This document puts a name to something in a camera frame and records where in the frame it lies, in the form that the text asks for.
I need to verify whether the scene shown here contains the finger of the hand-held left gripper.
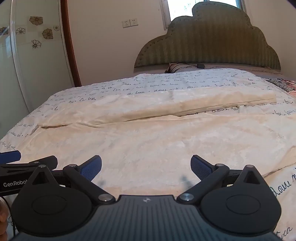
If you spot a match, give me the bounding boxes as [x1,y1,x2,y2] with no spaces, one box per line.
[0,156,58,173]
[0,151,22,164]

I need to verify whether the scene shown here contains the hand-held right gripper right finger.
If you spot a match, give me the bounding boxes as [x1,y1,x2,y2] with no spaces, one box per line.
[177,155,264,205]

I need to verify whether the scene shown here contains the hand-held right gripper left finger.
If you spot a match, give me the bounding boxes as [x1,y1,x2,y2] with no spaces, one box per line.
[31,155,116,205]

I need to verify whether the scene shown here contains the cream pants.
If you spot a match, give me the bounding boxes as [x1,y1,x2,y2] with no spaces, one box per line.
[20,89,296,200]

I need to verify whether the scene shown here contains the person's left hand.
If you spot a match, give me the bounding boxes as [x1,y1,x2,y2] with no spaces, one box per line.
[0,201,10,231]

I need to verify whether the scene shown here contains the white script-print quilt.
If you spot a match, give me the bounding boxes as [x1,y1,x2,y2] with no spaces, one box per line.
[0,68,296,241]

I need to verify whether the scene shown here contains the glass sliding door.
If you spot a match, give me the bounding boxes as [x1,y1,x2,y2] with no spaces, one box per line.
[0,0,71,132]

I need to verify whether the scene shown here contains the patterned pillow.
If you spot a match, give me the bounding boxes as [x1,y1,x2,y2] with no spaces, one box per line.
[166,62,200,74]

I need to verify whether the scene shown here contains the grey bed sheet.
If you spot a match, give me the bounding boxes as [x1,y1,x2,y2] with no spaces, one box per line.
[134,63,283,75]

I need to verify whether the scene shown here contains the colourful floral pillow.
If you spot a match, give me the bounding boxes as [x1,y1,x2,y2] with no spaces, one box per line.
[267,78,296,99]

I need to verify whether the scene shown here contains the green padded headboard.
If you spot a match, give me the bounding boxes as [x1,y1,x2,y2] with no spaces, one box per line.
[134,2,281,70]

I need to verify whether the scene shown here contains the window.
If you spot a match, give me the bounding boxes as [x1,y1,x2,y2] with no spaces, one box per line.
[161,0,247,30]

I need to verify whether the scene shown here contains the black cable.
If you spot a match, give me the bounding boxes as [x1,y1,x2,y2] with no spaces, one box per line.
[0,196,18,240]

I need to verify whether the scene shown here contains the brown wooden door frame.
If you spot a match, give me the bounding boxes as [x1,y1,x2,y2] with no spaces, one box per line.
[60,0,82,88]

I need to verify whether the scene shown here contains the flower wall stickers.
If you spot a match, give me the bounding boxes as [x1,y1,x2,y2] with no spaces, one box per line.
[0,15,60,49]

